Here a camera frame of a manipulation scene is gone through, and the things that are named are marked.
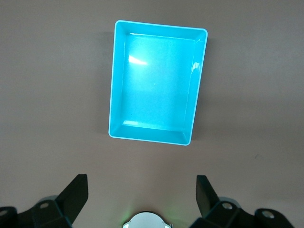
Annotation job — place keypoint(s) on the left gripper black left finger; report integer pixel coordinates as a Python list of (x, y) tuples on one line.
[(71, 199)]

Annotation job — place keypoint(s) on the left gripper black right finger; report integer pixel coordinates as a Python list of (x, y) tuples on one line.
[(209, 204)]

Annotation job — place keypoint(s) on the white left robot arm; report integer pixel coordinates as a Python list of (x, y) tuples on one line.
[(147, 221)]

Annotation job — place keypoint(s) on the blue plastic box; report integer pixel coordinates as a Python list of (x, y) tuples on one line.
[(154, 83)]

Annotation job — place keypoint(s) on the brown table mat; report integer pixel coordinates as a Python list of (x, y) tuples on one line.
[(47, 95)]

